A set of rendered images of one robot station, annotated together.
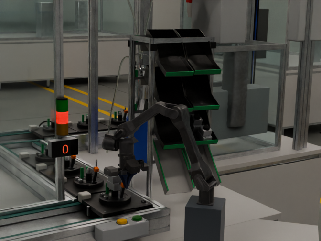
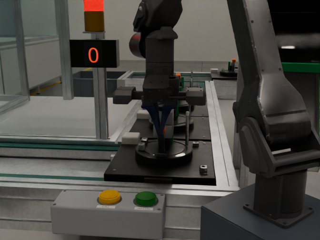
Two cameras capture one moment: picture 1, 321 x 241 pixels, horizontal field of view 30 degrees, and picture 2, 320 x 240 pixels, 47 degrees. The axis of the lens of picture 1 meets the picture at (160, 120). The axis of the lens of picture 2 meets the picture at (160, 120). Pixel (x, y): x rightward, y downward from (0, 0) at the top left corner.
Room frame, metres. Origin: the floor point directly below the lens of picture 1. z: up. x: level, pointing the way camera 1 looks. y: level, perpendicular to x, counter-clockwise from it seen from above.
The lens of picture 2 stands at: (1.80, -0.33, 1.30)
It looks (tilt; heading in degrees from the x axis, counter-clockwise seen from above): 16 degrees down; 39
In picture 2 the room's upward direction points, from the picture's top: straight up
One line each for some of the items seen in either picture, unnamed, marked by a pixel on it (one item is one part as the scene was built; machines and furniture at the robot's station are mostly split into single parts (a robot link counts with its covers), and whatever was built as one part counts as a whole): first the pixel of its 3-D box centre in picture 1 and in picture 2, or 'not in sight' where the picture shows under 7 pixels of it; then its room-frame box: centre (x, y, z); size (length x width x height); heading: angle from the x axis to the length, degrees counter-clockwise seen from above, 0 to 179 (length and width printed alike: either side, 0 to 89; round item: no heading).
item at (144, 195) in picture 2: (137, 219); (145, 200); (2.28, 0.08, 0.96); 0.04 x 0.04 x 0.02
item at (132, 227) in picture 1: (122, 229); (110, 213); (2.24, 0.14, 0.93); 0.21 x 0.07 x 0.06; 123
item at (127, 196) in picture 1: (114, 198); (163, 151); (2.46, 0.19, 0.98); 0.14 x 0.14 x 0.02
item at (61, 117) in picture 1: (62, 116); (93, 0); (2.46, 0.41, 1.33); 0.05 x 0.05 x 0.05
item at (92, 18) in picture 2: (62, 128); (94, 21); (2.46, 0.41, 1.28); 0.05 x 0.05 x 0.05
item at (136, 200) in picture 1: (114, 202); (163, 159); (2.46, 0.19, 0.96); 0.24 x 0.24 x 0.02; 33
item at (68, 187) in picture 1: (88, 175); (171, 112); (2.68, 0.33, 1.01); 0.24 x 0.24 x 0.13; 33
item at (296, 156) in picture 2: (205, 180); (279, 143); (2.22, -0.18, 1.15); 0.09 x 0.07 x 0.06; 153
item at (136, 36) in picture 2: (117, 137); (149, 32); (2.40, 0.18, 1.27); 0.12 x 0.08 x 0.11; 63
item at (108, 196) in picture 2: (122, 222); (109, 198); (2.24, 0.14, 0.96); 0.04 x 0.04 x 0.02
